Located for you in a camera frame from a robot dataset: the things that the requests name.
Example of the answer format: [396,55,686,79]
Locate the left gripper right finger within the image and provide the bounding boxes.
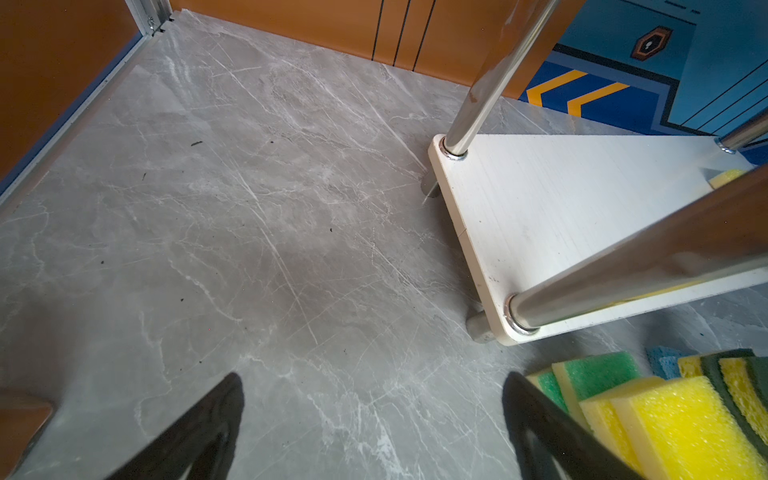
[502,372,641,479]

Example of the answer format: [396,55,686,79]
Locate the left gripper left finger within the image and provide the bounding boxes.
[109,372,245,479]

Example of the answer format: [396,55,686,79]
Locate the white two-tier shelf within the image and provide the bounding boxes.
[422,1,767,345]

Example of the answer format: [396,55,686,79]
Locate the blue sponge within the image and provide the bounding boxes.
[645,346,702,380]

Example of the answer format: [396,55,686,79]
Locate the green yellow wavy sponge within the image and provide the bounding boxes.
[677,349,767,458]

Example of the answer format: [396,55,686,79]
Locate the left aluminium corner post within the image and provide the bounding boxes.
[125,0,172,36]

